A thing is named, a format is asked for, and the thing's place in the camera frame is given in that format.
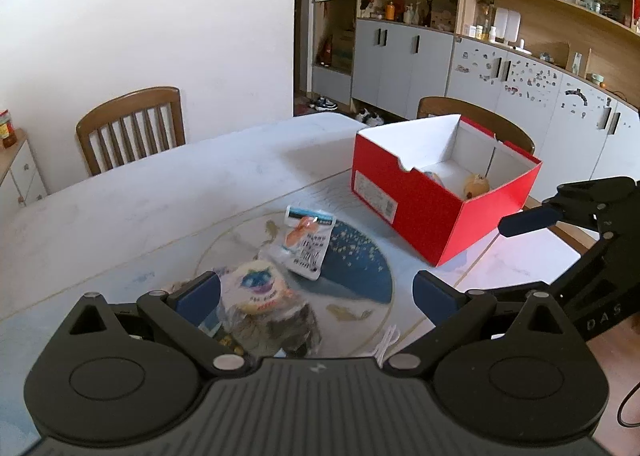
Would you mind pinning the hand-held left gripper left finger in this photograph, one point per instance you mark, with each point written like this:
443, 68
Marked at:
199, 297

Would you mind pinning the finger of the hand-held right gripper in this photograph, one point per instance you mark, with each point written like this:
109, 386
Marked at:
575, 276
525, 221

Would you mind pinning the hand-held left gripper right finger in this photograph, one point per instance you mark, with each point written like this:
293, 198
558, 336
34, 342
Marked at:
431, 294

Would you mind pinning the blueberry bread packet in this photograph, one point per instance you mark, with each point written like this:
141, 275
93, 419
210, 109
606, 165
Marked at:
257, 288

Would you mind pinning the red cardboard shoebox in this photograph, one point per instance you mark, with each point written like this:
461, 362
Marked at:
425, 208

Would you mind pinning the silver foil packet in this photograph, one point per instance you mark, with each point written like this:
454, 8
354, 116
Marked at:
295, 333

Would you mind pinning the white snack packet orange print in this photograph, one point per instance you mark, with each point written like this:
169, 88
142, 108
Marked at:
312, 248

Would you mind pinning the white marble desktop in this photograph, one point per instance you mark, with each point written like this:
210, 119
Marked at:
175, 175

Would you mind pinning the round brown bun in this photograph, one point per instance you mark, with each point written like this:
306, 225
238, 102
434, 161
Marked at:
475, 186

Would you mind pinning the wooden chair curved backrest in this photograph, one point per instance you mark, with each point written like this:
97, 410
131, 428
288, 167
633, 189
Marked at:
505, 128

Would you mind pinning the wooden slat-back chair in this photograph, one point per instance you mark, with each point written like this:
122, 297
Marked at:
130, 125

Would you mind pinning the white and black shoes pair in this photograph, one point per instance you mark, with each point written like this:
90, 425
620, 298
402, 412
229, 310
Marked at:
370, 116

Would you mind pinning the white side cabinet wooden top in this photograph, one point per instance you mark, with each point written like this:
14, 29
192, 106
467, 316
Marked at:
17, 180

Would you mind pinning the dark sneakers pair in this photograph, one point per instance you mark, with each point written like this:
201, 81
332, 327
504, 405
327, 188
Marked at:
324, 103

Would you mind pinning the orange jar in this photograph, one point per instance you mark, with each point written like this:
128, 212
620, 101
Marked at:
390, 11

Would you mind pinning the glass jar red sauce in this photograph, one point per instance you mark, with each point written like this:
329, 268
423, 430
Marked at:
6, 128

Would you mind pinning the grey and wood wall cabinet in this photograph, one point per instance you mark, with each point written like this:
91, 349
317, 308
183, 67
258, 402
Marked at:
400, 55

